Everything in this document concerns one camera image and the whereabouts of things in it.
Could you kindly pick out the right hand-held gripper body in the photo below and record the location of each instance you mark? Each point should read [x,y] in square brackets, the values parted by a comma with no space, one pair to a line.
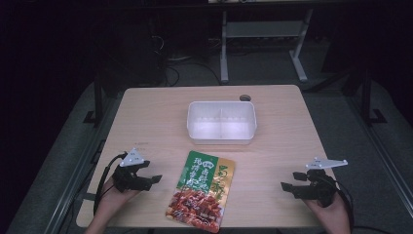
[319,190]

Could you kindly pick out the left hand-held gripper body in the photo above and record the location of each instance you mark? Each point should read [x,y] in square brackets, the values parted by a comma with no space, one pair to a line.
[128,183]

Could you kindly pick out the green and red snack packet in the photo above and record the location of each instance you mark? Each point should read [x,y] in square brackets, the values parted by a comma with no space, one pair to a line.
[201,191]

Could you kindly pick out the white plastic container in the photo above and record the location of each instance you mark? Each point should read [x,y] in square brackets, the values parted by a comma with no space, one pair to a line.
[221,125]

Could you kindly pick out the person's left hand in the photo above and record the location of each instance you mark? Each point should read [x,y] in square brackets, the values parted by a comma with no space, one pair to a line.
[112,196]

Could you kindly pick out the person's right hand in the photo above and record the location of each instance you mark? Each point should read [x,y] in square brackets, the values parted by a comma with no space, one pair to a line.
[328,213]

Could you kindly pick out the black metal stand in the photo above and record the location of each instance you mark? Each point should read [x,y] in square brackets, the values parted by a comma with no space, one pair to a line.
[366,100]
[98,100]

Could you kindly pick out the dark round table grommet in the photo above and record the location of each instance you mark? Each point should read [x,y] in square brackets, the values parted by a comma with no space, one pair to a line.
[245,97]

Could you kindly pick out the white metal stand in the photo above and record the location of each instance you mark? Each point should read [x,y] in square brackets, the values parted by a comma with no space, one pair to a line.
[224,65]

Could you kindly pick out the aluminium rail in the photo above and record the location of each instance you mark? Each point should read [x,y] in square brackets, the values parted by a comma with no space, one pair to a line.
[74,185]
[383,152]

